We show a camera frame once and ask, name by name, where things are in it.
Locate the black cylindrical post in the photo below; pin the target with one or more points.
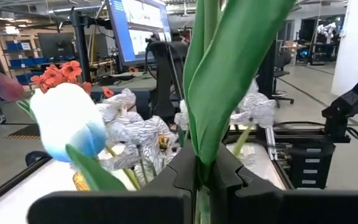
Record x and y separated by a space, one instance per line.
81 46

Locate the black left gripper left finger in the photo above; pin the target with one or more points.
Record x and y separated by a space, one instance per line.
166 202

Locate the white and blue artificial tulip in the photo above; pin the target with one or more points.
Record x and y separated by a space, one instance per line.
67 121

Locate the black office chair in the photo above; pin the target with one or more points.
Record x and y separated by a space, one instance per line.
281 74

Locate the yellow glass vase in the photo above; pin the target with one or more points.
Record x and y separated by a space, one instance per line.
80 183

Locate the black floor mat striped edge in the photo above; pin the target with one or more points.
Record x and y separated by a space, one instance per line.
23 132

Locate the black diagonal frame strut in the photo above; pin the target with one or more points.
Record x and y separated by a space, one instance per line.
346 104

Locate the aluminium bracket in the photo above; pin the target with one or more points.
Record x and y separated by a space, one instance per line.
270 143

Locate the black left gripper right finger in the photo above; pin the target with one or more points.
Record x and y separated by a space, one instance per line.
247 202

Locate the orange artificial flower bunch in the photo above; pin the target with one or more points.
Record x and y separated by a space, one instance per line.
62 73

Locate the dark red artificial tulip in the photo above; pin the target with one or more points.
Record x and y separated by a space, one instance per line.
6 87

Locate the blue storage bins shelf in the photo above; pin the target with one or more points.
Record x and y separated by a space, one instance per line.
23 62

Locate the large monitor blue screen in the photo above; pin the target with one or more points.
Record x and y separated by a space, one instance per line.
141 28

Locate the black drawer unit with labels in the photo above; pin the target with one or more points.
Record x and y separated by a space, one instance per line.
291 168

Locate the white veined flower spray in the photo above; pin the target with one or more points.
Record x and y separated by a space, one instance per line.
135 130

